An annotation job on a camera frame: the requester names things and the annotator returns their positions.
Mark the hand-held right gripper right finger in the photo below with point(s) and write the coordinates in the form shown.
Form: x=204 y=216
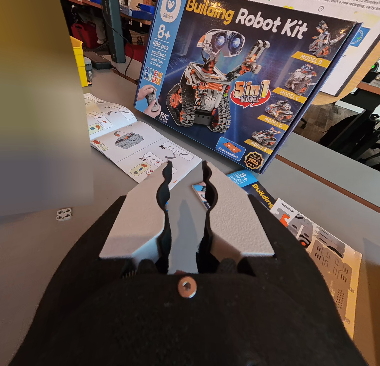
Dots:
x=240 y=223

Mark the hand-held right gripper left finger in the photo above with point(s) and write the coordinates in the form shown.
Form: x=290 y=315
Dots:
x=136 y=223

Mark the light grey cross-hole connector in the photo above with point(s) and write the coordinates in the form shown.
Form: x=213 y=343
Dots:
x=63 y=217
x=64 y=211

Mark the yellow plastic bin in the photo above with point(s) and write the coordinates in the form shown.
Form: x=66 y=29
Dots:
x=78 y=62

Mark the grey desk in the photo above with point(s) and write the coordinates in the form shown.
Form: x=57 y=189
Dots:
x=326 y=178

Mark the blue manual booklet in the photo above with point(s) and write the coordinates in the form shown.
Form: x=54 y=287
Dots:
x=255 y=184

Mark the open instruction booklet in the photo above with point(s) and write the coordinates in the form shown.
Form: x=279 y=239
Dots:
x=133 y=143

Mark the orange sticker sheets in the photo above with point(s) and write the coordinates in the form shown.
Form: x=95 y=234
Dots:
x=332 y=253

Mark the blue robot kit box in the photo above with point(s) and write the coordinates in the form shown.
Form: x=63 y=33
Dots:
x=267 y=119

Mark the plain black backpack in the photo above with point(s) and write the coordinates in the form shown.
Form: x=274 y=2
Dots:
x=347 y=137

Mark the black charger box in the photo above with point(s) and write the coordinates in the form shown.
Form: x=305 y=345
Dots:
x=98 y=61

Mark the red storage bin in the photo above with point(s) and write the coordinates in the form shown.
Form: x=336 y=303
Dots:
x=86 y=34

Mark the black tall device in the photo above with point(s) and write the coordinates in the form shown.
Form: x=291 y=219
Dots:
x=114 y=27

